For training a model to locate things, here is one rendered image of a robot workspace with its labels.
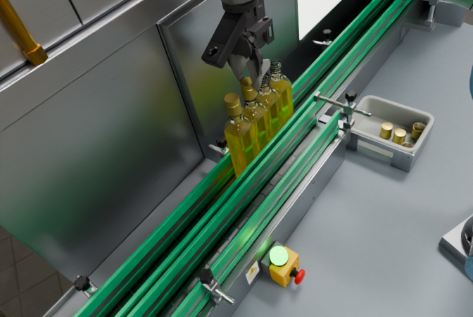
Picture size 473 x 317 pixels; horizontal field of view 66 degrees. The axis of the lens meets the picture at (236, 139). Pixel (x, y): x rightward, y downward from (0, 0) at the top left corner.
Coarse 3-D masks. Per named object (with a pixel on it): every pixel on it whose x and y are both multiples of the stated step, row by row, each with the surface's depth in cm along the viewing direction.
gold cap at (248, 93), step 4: (244, 80) 85; (248, 80) 84; (240, 84) 84; (244, 84) 84; (248, 84) 84; (244, 88) 84; (248, 88) 84; (252, 88) 84; (244, 92) 85; (248, 92) 85; (252, 92) 85; (256, 92) 87; (244, 96) 86; (248, 96) 85; (252, 96) 86; (256, 96) 87; (248, 100) 86
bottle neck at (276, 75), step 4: (272, 60) 92; (276, 60) 92; (272, 64) 91; (276, 64) 91; (280, 64) 92; (272, 68) 92; (276, 68) 92; (280, 68) 92; (272, 72) 93; (276, 72) 92; (280, 72) 93; (272, 76) 94; (276, 76) 93; (280, 76) 94; (276, 80) 94
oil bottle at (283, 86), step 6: (270, 78) 96; (282, 78) 95; (288, 78) 96; (270, 84) 95; (276, 84) 94; (282, 84) 94; (288, 84) 96; (276, 90) 94; (282, 90) 95; (288, 90) 97; (282, 96) 96; (288, 96) 98; (282, 102) 97; (288, 102) 99; (282, 108) 98; (288, 108) 101; (282, 114) 100; (288, 114) 102
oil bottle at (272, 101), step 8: (272, 88) 93; (264, 96) 91; (272, 96) 92; (264, 104) 92; (272, 104) 92; (280, 104) 95; (272, 112) 94; (280, 112) 97; (272, 120) 96; (280, 120) 99; (272, 128) 97; (280, 128) 101; (272, 136) 99
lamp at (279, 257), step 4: (272, 248) 90; (276, 248) 89; (280, 248) 89; (272, 252) 89; (276, 252) 88; (280, 252) 88; (284, 252) 88; (272, 256) 88; (276, 256) 88; (280, 256) 88; (284, 256) 88; (288, 256) 89; (272, 260) 88; (276, 260) 87; (280, 260) 87; (284, 260) 88; (276, 264) 88; (280, 264) 88; (284, 264) 89
